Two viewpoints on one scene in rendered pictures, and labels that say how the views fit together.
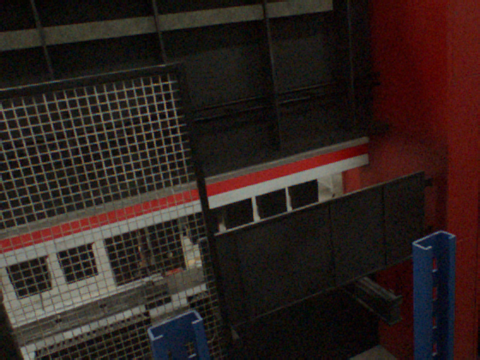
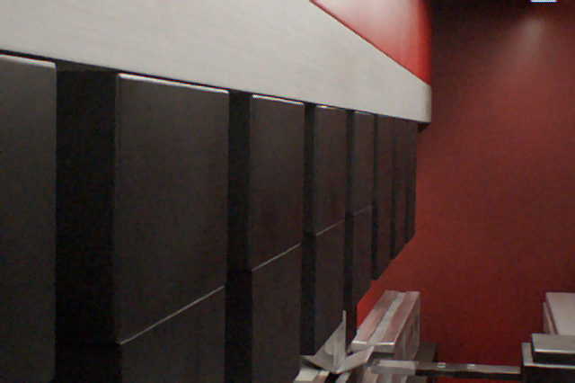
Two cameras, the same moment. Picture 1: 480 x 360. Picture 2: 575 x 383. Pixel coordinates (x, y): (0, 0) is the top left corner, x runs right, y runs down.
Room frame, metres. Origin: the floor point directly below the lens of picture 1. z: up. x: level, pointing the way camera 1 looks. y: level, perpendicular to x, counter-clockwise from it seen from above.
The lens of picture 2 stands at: (1.52, 1.19, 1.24)
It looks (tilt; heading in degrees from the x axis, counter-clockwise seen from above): 3 degrees down; 303
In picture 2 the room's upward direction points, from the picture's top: 1 degrees clockwise
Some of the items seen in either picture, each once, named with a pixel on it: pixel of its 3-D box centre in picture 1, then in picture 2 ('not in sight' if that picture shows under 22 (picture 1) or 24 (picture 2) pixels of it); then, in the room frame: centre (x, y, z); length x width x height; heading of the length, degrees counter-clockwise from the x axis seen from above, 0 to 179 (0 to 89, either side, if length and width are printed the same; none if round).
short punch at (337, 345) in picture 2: not in sight; (341, 319); (2.12, 0.14, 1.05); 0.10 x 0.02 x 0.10; 112
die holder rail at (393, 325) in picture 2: not in sight; (388, 343); (2.33, -0.37, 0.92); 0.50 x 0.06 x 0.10; 112
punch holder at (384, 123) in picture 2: (237, 213); (345, 193); (2.13, 0.12, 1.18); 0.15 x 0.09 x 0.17; 112
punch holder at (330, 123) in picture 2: (163, 235); (273, 221); (1.98, 0.49, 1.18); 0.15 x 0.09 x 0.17; 112
